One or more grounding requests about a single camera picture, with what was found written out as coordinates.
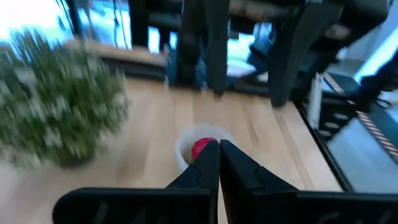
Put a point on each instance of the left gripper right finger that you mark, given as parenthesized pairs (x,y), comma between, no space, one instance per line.
(280,208)

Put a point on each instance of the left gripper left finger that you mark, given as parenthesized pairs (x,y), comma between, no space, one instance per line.
(140,208)

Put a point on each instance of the red strawberry green leaves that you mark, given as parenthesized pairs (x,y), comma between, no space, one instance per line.
(200,147)

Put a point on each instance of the clear plastic tub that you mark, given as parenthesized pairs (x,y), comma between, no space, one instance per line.
(199,130)

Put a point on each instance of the green potted plant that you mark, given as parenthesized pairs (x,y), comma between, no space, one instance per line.
(62,109)

